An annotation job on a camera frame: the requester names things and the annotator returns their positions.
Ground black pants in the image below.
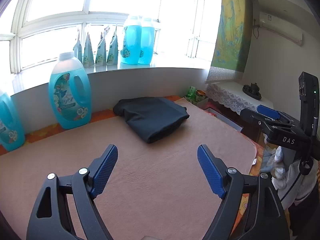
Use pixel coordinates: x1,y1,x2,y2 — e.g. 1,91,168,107
113,97,189,144

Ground right hand white glove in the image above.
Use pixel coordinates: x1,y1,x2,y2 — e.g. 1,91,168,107
271,146,318,209

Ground black tea set tray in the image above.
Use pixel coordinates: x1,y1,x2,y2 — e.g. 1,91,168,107
242,83,262,100

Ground round tin can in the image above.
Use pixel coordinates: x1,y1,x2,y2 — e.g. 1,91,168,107
195,89,206,102

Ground white lace covered table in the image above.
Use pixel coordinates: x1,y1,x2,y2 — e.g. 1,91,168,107
206,81,273,115

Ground green tea box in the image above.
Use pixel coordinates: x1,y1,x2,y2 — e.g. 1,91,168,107
185,86,196,103

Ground blue detergent bottle near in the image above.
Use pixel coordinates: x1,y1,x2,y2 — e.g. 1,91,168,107
48,51,92,129

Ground blue detergent bottle far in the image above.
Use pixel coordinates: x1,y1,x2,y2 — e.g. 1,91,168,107
0,91,25,151

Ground white air conditioner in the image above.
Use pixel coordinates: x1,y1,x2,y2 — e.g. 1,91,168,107
259,12,303,47

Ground blue detergent bottle on sill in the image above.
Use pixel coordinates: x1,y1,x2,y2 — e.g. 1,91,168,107
120,15,142,65

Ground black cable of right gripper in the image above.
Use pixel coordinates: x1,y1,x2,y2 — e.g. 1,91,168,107
280,97,320,203

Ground green landscape wall painting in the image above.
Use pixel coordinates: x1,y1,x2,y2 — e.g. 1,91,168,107
211,0,253,73

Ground white window frame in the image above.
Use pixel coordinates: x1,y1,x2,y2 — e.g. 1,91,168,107
1,0,221,74

